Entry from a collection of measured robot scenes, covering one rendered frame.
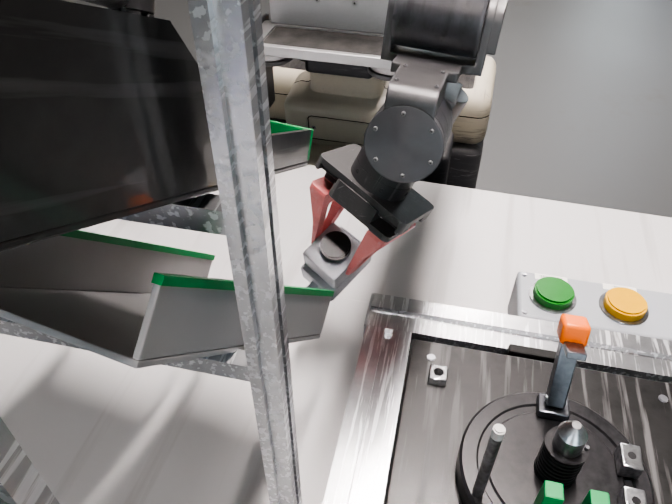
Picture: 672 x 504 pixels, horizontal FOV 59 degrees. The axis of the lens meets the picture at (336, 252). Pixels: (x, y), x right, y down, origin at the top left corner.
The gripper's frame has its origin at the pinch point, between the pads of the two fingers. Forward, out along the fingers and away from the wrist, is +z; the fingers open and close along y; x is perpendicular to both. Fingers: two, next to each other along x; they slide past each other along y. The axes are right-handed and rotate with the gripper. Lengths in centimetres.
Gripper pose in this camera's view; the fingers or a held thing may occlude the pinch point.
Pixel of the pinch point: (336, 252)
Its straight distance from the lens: 58.8
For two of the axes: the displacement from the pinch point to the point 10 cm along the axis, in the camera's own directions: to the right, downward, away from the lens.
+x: 5.3, -3.0, 7.9
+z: -4.3, 7.1, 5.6
